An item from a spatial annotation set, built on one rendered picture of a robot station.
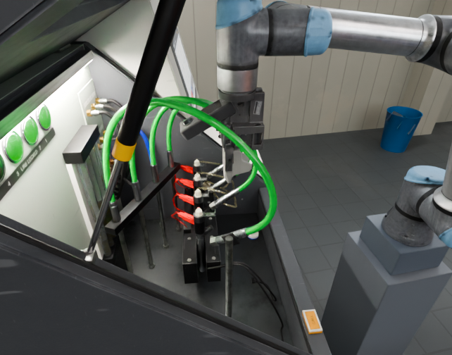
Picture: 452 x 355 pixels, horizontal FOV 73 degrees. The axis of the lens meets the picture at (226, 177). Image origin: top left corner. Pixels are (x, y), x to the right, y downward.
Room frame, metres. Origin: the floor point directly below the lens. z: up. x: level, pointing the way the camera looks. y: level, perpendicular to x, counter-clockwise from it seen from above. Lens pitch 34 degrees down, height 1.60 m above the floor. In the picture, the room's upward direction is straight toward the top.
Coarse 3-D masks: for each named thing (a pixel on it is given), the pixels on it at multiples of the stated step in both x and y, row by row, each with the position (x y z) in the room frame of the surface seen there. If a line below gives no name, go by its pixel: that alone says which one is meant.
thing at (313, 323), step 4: (308, 312) 0.41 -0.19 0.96; (312, 312) 0.41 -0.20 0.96; (308, 316) 0.40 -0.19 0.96; (312, 316) 0.40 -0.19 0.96; (304, 320) 0.40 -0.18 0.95; (308, 320) 0.39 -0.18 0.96; (312, 320) 0.39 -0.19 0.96; (316, 320) 0.39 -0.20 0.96; (312, 324) 0.38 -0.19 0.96; (316, 324) 0.38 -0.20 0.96; (312, 328) 0.37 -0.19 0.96; (316, 328) 0.37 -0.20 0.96; (308, 332) 0.37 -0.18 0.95; (312, 332) 0.37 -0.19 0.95; (316, 332) 0.37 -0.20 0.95; (320, 332) 0.37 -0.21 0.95
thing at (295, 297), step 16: (272, 224) 0.72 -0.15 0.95; (272, 240) 0.68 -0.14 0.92; (288, 240) 0.65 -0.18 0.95; (272, 256) 0.66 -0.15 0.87; (288, 256) 0.59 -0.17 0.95; (288, 272) 0.53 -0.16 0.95; (288, 288) 0.50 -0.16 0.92; (304, 288) 0.48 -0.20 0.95; (288, 304) 0.49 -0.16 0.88; (304, 304) 0.44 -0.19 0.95; (288, 320) 0.47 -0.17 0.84; (304, 336) 0.37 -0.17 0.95; (320, 336) 0.36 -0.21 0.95; (320, 352) 0.33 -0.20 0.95
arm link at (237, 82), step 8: (224, 72) 0.55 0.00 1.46; (232, 72) 0.54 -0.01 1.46; (240, 72) 0.54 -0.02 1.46; (248, 72) 0.54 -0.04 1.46; (256, 72) 0.56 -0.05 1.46; (224, 80) 0.55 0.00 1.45; (232, 80) 0.54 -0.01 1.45; (240, 80) 0.54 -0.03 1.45; (248, 80) 0.54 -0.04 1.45; (256, 80) 0.56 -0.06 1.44; (224, 88) 0.55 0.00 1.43; (232, 88) 0.54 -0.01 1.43; (240, 88) 0.54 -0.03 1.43; (248, 88) 0.54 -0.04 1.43
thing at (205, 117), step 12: (120, 108) 0.54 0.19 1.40; (180, 108) 0.50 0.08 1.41; (192, 108) 0.50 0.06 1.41; (204, 120) 0.49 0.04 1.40; (216, 120) 0.48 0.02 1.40; (108, 132) 0.55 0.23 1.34; (228, 132) 0.47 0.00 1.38; (108, 144) 0.56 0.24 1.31; (240, 144) 0.47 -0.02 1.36; (108, 156) 0.56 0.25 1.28; (252, 156) 0.46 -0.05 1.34; (108, 168) 0.56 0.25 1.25; (264, 168) 0.45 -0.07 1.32; (108, 180) 0.56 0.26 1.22; (264, 180) 0.45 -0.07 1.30; (276, 204) 0.45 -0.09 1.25; (252, 228) 0.46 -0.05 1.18
